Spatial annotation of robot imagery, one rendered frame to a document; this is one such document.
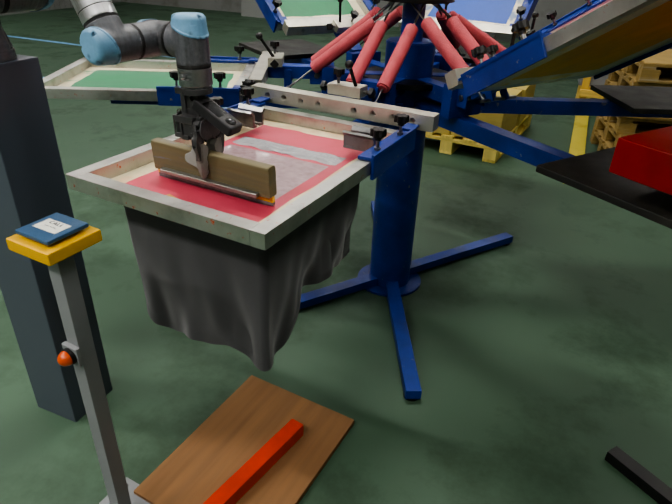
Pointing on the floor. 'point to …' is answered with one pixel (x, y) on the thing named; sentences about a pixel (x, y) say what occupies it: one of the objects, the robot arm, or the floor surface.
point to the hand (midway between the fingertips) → (212, 172)
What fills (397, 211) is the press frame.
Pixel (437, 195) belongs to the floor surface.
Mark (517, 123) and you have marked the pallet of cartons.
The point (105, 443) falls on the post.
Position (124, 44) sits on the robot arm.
